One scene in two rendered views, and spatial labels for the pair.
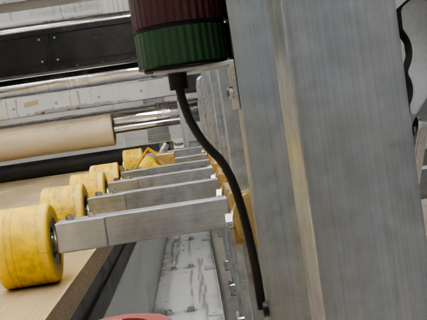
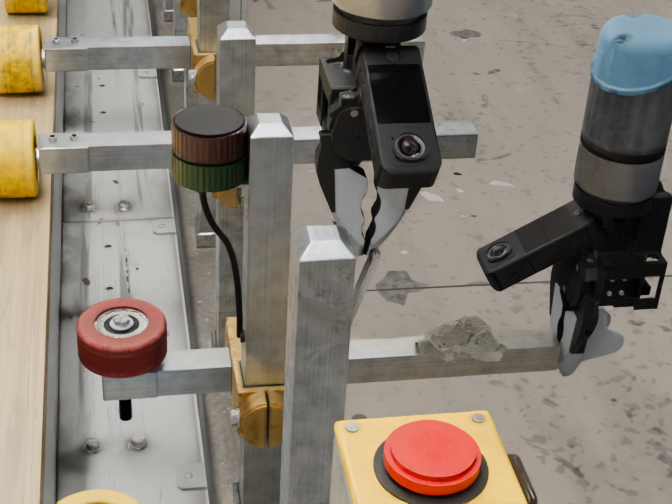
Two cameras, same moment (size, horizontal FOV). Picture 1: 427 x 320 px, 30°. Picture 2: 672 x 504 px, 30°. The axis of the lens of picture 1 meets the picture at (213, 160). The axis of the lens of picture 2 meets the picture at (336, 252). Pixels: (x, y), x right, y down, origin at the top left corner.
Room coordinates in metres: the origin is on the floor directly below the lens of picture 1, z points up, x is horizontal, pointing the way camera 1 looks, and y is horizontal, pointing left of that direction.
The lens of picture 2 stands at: (-0.38, 0.07, 1.57)
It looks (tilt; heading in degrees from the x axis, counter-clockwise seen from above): 33 degrees down; 349
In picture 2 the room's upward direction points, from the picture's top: 4 degrees clockwise
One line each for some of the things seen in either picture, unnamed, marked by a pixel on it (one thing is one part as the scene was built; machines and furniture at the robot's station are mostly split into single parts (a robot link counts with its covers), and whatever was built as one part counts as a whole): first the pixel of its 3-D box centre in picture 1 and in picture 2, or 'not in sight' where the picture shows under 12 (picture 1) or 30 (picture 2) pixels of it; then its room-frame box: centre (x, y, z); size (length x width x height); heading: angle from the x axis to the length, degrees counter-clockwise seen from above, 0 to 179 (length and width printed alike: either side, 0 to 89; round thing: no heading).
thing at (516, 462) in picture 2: not in sight; (515, 500); (0.00, -0.09, 1.20); 0.03 x 0.01 x 0.03; 1
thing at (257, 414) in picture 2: not in sight; (255, 379); (0.53, -0.04, 0.85); 0.13 x 0.06 x 0.05; 1
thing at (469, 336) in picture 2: not in sight; (460, 332); (0.55, -0.23, 0.87); 0.09 x 0.07 x 0.02; 91
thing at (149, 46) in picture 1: (182, 47); (209, 161); (0.51, 0.01, 1.09); 0.06 x 0.06 x 0.02
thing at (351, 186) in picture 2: not in sight; (344, 196); (0.50, -0.10, 1.06); 0.06 x 0.03 x 0.09; 1
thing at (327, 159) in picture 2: not in sight; (345, 161); (0.48, -0.10, 1.10); 0.05 x 0.02 x 0.09; 91
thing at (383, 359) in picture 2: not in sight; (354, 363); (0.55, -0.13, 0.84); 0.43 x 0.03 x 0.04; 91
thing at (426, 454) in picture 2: not in sight; (431, 463); (0.00, -0.05, 1.22); 0.04 x 0.04 x 0.02
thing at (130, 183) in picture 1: (238, 170); not in sight; (1.30, -0.04, 0.95); 0.50 x 0.04 x 0.04; 91
